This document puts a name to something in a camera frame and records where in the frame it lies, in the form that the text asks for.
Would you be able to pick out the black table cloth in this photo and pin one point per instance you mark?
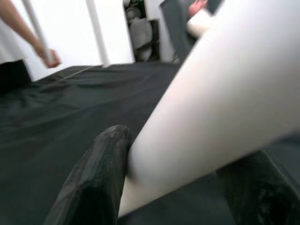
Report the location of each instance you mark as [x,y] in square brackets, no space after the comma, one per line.
[70,105]

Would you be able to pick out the white plastic table leg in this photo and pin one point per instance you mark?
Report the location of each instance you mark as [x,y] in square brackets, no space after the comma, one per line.
[211,105]
[98,32]
[38,28]
[199,24]

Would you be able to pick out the person's black trousers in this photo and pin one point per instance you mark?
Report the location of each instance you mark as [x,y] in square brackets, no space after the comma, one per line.
[14,75]

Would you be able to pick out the grey knitted cloth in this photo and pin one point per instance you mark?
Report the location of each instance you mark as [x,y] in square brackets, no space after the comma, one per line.
[141,35]

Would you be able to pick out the person's bare hand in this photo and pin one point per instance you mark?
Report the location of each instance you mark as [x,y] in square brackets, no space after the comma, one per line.
[51,58]

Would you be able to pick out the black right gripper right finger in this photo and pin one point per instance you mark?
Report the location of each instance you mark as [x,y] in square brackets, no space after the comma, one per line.
[262,187]

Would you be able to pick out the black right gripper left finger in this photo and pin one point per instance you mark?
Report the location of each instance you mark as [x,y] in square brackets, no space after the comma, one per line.
[93,182]

